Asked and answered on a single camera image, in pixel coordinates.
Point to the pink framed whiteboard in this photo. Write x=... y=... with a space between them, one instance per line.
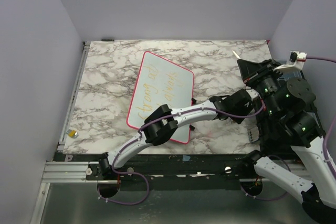
x=159 y=82

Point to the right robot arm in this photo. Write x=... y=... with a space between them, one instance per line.
x=317 y=195

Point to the small yellow grey object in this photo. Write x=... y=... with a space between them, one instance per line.
x=72 y=133

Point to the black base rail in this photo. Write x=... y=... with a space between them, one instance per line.
x=180 y=172

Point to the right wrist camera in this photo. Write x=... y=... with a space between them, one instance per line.
x=296 y=62

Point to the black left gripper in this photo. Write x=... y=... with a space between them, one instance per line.
x=237 y=119

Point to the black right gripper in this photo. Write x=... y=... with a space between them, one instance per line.
x=251 y=71

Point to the aluminium frame rail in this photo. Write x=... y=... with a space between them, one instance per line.
x=67 y=171

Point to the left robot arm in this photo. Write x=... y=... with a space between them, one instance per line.
x=159 y=127

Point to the black toolbox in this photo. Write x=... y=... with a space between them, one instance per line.
x=286 y=121

